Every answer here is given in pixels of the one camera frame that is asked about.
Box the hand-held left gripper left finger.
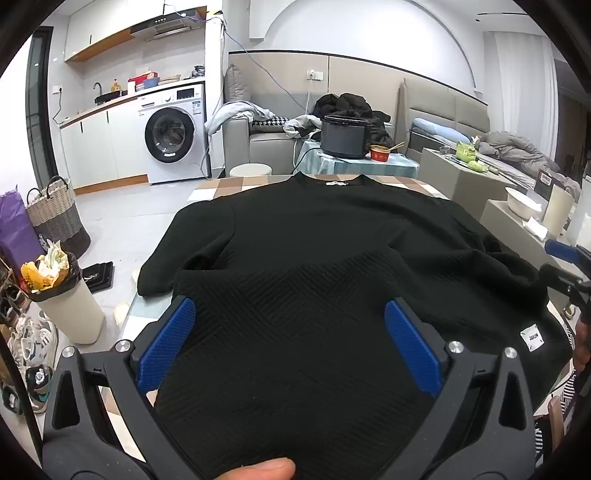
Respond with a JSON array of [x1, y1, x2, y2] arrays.
[[44, 295, 206, 480]]

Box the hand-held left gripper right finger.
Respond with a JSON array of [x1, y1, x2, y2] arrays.
[[383, 295, 539, 480]]

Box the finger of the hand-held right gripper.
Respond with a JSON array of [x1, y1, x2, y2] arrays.
[[539, 264, 591, 305], [544, 239, 583, 265]]

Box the black knit sweater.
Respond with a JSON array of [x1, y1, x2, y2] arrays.
[[139, 172, 575, 480]]

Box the person's right forearm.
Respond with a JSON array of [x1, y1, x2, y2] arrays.
[[573, 322, 591, 374]]

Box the pile of black clothes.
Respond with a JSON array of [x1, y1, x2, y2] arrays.
[[313, 92, 396, 148]]

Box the person's left hand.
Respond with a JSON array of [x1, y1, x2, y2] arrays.
[[215, 457, 296, 480]]

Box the white napkin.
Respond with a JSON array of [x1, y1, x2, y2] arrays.
[[524, 217, 551, 240]]

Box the white cylinder bin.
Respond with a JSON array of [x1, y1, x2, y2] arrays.
[[541, 185, 576, 232]]

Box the low grey cabinet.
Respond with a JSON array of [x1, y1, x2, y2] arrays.
[[480, 198, 570, 278]]

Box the white bowl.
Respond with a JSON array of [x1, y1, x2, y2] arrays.
[[505, 186, 546, 220]]

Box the black box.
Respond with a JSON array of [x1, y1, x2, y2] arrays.
[[536, 170, 567, 199]]

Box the person's striped clothing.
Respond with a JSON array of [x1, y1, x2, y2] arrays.
[[534, 369, 591, 462]]

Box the white trash bin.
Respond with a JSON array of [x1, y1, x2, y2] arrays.
[[21, 244, 105, 345]]

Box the grey blanket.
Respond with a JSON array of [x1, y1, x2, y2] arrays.
[[478, 130, 561, 171]]

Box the wooden chair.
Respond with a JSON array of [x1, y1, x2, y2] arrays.
[[533, 397, 566, 462]]

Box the tall grey cabinet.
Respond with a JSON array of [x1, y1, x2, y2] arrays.
[[419, 148, 519, 209]]

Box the group of shoes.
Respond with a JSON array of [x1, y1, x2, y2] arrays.
[[0, 258, 62, 416]]

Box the green toy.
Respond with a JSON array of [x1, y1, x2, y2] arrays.
[[455, 141, 489, 174]]

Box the woven basket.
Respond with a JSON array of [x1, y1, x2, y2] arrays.
[[25, 175, 91, 259]]

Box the white curtain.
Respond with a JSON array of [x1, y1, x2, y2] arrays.
[[496, 28, 559, 139]]

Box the blue pillow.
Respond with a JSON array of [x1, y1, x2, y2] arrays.
[[412, 117, 472, 144]]

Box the purple bag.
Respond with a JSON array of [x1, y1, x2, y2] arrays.
[[0, 189, 45, 287]]

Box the white round stool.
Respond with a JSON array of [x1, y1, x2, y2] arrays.
[[229, 163, 271, 179]]

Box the grey sofa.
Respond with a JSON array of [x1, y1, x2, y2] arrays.
[[398, 78, 491, 153], [222, 65, 398, 178]]

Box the white base cabinets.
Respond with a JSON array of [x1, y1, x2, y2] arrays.
[[60, 99, 148, 192]]

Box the white washing machine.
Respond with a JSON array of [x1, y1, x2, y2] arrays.
[[137, 83, 208, 185]]

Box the small table with teal cloth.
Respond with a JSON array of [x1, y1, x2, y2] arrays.
[[295, 138, 420, 179]]

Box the dark rice cooker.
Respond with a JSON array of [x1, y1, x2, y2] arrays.
[[320, 114, 372, 158]]

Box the white garment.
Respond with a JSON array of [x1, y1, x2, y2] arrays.
[[205, 100, 273, 136]]

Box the houndstooth cushion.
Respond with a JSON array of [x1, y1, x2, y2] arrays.
[[252, 115, 291, 134]]

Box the black kitchen sink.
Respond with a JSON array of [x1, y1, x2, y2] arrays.
[[93, 82, 125, 105]]

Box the light grey garment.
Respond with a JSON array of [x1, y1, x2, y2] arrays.
[[283, 113, 324, 139]]

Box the dark glass door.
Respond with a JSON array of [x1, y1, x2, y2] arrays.
[[25, 28, 52, 195]]

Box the grey pillow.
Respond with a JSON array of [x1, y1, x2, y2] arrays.
[[224, 64, 253, 103]]

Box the range hood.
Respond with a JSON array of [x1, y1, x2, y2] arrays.
[[130, 13, 206, 40]]

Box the blue cable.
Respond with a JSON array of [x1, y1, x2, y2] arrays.
[[221, 17, 321, 121]]

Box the white wall cabinets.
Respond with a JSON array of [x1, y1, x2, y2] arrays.
[[64, 0, 164, 63]]

